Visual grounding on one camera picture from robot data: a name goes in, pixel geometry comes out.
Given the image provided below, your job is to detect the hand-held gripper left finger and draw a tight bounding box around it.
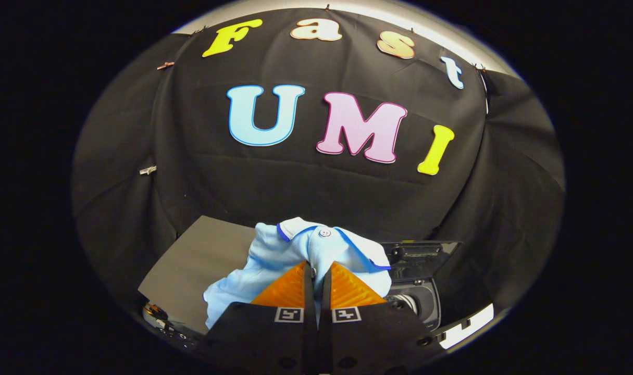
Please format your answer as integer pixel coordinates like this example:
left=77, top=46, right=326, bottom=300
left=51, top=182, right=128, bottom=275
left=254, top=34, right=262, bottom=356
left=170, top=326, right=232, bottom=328
left=194, top=261, right=318, bottom=375

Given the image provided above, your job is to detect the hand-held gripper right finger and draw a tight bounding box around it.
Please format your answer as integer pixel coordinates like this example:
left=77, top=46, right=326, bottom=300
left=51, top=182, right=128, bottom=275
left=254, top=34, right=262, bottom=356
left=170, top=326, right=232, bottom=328
left=318, top=261, right=448, bottom=375

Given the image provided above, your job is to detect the grey washing machine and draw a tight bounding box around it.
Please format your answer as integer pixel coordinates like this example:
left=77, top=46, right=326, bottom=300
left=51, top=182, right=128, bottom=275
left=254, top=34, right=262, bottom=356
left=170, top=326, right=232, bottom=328
left=384, top=279, right=442, bottom=332

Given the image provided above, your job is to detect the light blue polo shirt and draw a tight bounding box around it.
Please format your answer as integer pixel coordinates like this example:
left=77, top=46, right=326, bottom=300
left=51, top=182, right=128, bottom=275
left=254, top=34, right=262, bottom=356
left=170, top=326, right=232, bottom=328
left=203, top=217, right=393, bottom=330

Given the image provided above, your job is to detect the dark glass washing machine lid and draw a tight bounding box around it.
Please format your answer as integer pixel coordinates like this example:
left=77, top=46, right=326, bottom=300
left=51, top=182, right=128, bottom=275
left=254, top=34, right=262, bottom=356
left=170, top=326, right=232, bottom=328
left=381, top=240, right=462, bottom=282

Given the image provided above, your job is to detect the grey cabinet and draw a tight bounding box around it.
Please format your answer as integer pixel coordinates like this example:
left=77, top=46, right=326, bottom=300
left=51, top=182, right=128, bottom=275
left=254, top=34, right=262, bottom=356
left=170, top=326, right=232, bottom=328
left=138, top=215, right=257, bottom=335

